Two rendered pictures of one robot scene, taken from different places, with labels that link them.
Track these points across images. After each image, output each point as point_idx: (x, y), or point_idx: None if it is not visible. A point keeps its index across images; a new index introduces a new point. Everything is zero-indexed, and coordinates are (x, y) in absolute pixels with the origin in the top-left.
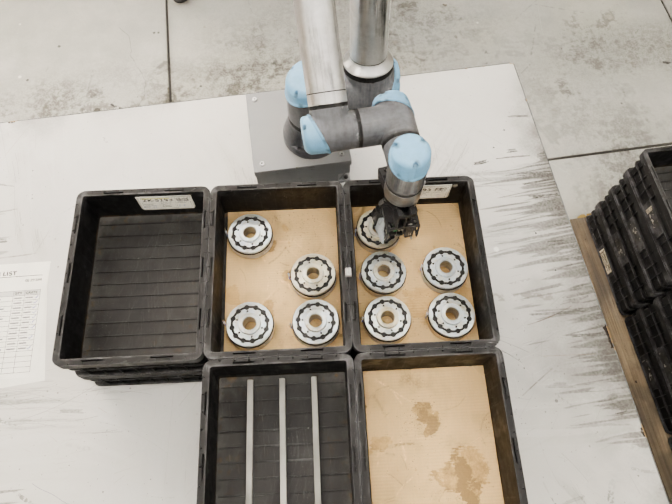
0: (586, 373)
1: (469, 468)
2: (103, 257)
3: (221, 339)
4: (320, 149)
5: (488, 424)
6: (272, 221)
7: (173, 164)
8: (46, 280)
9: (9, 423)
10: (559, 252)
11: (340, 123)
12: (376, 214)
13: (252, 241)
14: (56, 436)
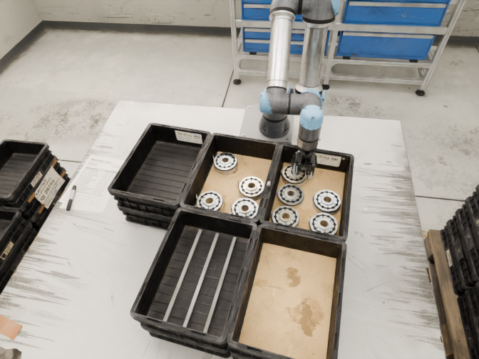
0: (408, 292)
1: (311, 313)
2: (150, 157)
3: None
4: (266, 108)
5: (330, 291)
6: (239, 159)
7: None
8: None
9: (78, 227)
10: (405, 220)
11: (279, 97)
12: (293, 159)
13: (224, 164)
14: (97, 239)
